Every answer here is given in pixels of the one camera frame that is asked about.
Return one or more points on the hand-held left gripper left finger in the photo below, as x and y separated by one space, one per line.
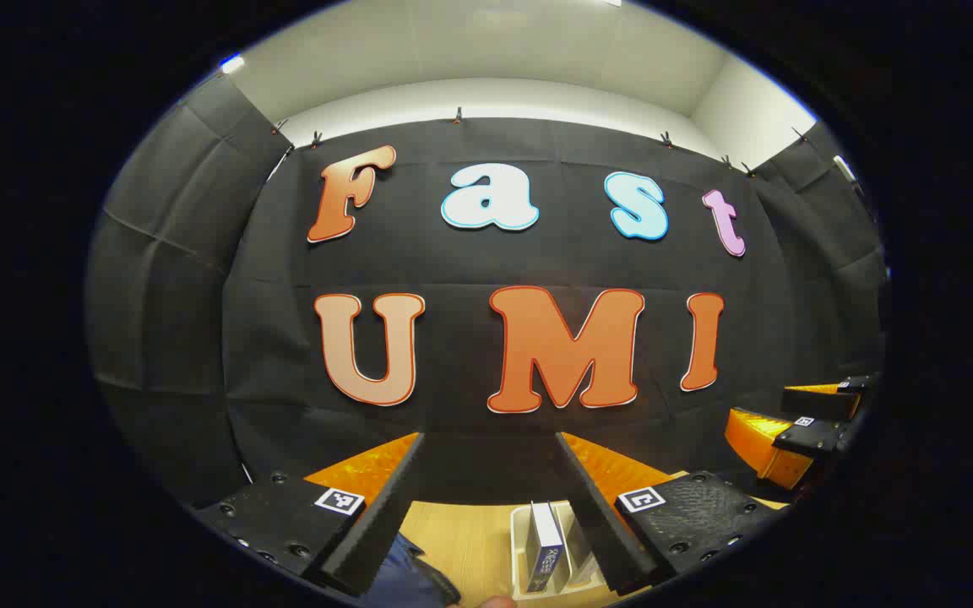
377 523

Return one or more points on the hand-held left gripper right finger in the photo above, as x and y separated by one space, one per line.
600 523

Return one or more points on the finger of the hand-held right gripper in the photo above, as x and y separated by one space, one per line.
752 435
820 404

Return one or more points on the blue cover book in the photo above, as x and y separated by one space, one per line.
546 540

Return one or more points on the blue schoolbag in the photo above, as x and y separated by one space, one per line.
406 578

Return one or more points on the white bookshelf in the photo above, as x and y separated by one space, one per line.
519 549

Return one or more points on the ceiling light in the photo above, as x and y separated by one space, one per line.
232 64

